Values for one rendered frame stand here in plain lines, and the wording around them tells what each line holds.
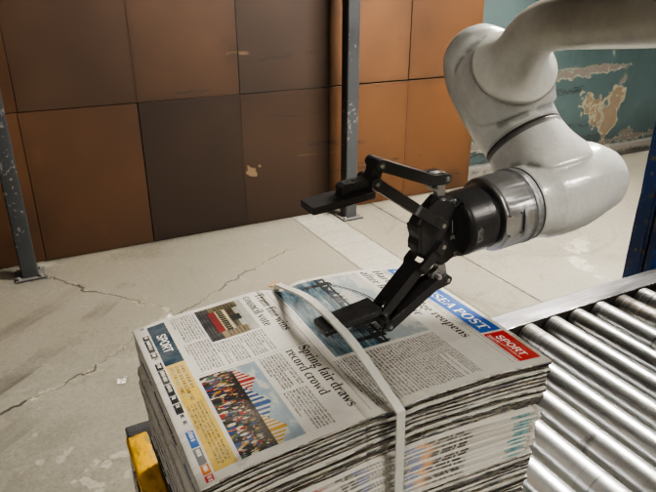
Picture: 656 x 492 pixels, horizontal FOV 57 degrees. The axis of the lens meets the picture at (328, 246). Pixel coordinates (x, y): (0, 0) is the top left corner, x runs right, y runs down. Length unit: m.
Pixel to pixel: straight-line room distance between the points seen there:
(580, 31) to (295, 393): 0.43
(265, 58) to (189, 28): 0.45
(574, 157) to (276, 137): 3.08
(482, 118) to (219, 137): 2.93
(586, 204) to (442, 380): 0.28
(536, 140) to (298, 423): 0.43
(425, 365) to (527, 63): 0.35
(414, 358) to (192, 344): 0.24
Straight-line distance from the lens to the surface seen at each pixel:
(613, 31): 0.60
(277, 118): 3.73
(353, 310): 0.68
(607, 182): 0.79
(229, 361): 0.66
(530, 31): 0.70
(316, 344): 0.68
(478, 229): 0.68
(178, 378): 0.66
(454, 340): 0.70
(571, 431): 1.01
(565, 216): 0.75
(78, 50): 3.41
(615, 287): 1.44
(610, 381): 1.13
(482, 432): 0.68
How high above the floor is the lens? 1.40
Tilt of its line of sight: 24 degrees down
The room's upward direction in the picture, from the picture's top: straight up
